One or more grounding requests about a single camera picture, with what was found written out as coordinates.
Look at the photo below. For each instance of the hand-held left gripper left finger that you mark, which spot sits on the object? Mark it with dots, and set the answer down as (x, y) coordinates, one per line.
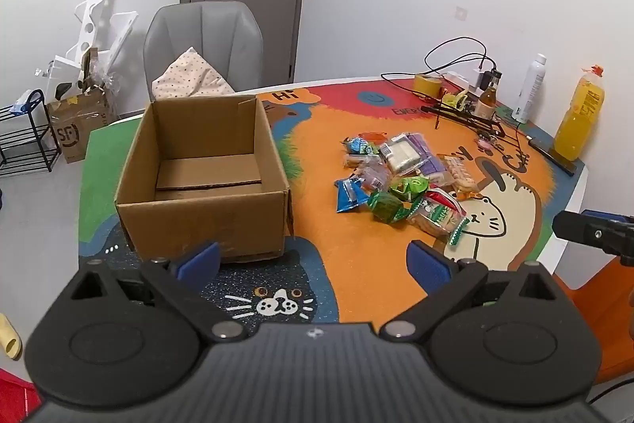
(200, 262)

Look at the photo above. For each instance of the yellow tape roll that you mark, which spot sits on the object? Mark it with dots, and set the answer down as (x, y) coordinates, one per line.
(427, 86)

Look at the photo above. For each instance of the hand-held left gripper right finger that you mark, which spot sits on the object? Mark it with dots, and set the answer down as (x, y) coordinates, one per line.
(428, 267)

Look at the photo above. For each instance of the small pink trinket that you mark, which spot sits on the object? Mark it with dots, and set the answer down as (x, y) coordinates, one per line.
(486, 145)

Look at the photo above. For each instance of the blue snack packet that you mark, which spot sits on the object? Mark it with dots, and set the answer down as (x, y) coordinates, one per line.
(349, 196)

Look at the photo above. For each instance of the brown glass bottle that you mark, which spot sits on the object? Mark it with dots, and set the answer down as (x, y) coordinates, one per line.
(485, 103)

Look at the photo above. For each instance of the brown printed shipping box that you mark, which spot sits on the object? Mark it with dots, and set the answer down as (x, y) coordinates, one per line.
(79, 130)

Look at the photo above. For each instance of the grey chair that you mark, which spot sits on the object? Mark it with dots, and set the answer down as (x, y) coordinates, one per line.
(208, 31)

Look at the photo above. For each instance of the red cloth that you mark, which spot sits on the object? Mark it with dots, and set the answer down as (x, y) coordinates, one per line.
(17, 396)

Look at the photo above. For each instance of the orange juice bottle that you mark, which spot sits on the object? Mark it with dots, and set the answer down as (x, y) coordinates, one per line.
(579, 120)

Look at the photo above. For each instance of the black charger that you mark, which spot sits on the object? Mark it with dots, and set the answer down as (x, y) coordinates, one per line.
(490, 78)

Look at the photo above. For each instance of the black metal frame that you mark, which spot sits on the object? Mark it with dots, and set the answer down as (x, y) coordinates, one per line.
(465, 118)

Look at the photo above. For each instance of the orange chair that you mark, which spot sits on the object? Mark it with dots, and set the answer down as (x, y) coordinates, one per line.
(609, 304)

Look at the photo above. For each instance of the polka dot cushion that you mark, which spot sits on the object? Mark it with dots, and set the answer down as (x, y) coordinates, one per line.
(188, 76)

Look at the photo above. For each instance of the colourful cat mat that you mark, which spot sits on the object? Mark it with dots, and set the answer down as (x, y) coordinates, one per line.
(356, 249)

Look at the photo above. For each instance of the pile of assorted snack packs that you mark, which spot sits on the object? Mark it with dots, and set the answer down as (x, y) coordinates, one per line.
(431, 210)

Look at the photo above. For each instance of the black phone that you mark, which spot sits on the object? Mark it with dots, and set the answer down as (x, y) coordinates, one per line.
(552, 154)

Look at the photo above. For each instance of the white spray bottle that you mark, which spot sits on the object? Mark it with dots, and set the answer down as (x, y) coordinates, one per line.
(527, 91)

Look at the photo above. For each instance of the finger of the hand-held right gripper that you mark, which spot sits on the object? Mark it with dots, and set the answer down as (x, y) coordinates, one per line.
(574, 227)

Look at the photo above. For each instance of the clear plastic wrap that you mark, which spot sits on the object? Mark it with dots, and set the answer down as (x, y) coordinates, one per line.
(104, 78)

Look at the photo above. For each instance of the white power strip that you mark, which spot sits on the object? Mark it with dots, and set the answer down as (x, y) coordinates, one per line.
(458, 81)

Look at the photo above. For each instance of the yellow slipper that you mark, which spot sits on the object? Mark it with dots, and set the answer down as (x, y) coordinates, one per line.
(7, 336)

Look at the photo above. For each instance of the purple snack packet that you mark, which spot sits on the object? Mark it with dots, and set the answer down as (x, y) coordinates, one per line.
(421, 150)

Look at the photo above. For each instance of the black shoe rack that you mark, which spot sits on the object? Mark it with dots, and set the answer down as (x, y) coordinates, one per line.
(22, 136)

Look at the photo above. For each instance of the cardboard box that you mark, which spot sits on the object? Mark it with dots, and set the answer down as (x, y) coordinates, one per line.
(198, 225)

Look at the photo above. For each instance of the blue white pouch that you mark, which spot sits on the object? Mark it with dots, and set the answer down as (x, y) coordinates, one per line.
(22, 103)

